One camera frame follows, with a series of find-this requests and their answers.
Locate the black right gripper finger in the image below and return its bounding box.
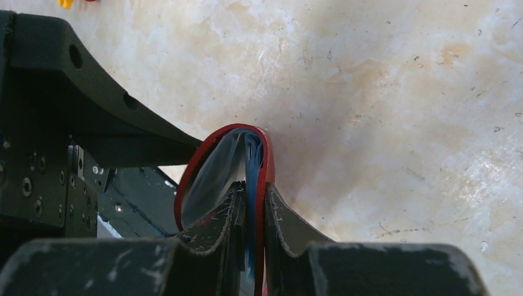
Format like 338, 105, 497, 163
265, 183, 488, 295

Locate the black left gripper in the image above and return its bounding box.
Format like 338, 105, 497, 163
1, 10, 245, 295

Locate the red card holder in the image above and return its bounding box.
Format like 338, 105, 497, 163
174, 123, 275, 295

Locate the small orange toy piece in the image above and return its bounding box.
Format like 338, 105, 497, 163
57, 0, 96, 9

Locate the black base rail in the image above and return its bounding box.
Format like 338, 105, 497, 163
97, 167, 179, 237

